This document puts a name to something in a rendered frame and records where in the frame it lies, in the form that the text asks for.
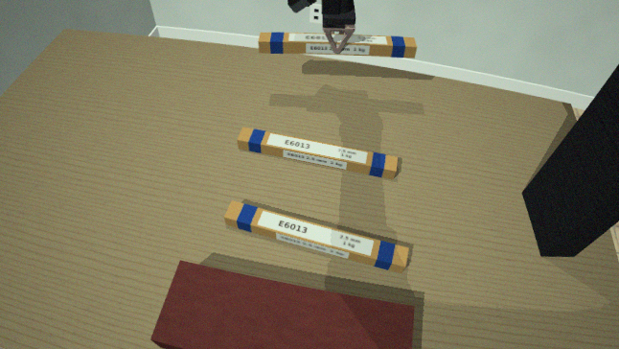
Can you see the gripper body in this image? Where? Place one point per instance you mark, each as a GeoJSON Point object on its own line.
{"type": "Point", "coordinates": [346, 13]}

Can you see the tan pack of welding electrodes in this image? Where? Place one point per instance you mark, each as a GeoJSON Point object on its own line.
{"type": "Point", "coordinates": [357, 45]}
{"type": "Point", "coordinates": [325, 154]}

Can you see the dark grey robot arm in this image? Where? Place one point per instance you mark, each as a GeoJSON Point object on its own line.
{"type": "Point", "coordinates": [328, 6]}

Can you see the tan cardboard pack with blue bands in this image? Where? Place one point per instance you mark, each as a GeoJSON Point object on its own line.
{"type": "Point", "coordinates": [379, 254]}

